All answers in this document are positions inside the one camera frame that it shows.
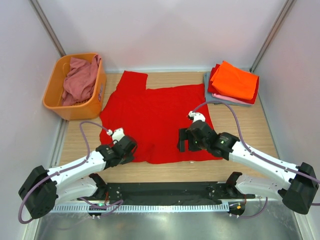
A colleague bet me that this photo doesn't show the red t shirt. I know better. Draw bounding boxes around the red t shirt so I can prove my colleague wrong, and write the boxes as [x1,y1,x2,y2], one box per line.
[100,71,216,164]

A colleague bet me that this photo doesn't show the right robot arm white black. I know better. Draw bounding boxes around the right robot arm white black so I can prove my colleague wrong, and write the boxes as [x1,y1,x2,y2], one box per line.
[177,120,319,215]

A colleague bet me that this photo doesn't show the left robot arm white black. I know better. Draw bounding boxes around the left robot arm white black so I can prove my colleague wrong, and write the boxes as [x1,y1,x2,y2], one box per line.
[18,135,138,224]

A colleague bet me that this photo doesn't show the folded pink shirt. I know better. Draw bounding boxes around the folded pink shirt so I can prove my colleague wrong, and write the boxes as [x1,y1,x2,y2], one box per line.
[212,93,247,104]

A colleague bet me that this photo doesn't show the folded red shirt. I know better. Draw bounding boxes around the folded red shirt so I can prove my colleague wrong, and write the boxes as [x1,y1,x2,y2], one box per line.
[208,64,259,105]

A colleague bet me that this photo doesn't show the folded orange shirt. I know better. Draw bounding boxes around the folded orange shirt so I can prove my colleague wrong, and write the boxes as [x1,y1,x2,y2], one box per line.
[211,61,259,100]

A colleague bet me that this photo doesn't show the orange plastic basket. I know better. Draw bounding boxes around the orange plastic basket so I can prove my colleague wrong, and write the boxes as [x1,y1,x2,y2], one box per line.
[42,52,107,121]

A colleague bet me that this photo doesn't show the pink crumpled shirt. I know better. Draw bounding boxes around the pink crumpled shirt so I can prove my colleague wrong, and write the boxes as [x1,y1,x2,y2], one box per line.
[62,54,102,106]

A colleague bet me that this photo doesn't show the right corner aluminium profile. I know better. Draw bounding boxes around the right corner aluminium profile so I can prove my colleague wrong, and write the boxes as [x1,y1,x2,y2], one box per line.
[249,0,297,73]

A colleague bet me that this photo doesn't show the corner aluminium profile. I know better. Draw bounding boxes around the corner aluminium profile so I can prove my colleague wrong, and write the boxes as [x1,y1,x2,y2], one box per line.
[29,0,66,57]
[249,0,297,73]

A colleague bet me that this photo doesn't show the left corner aluminium profile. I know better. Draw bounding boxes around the left corner aluminium profile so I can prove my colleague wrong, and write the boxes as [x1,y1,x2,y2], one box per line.
[29,0,66,57]

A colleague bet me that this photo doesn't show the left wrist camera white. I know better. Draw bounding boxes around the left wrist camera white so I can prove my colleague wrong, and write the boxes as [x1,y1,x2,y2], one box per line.
[106,127,125,143]

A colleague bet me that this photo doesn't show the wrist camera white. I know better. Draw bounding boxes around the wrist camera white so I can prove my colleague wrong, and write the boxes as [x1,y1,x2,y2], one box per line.
[106,127,125,143]
[187,111,206,123]

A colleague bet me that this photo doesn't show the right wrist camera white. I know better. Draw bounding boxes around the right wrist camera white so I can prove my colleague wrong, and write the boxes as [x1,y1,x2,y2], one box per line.
[187,111,206,123]

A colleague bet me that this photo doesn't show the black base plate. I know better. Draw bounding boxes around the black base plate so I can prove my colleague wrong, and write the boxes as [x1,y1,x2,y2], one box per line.
[99,181,247,205]

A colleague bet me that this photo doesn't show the slotted cable duct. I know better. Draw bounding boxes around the slotted cable duct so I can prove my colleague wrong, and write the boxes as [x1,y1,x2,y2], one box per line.
[50,202,230,214]

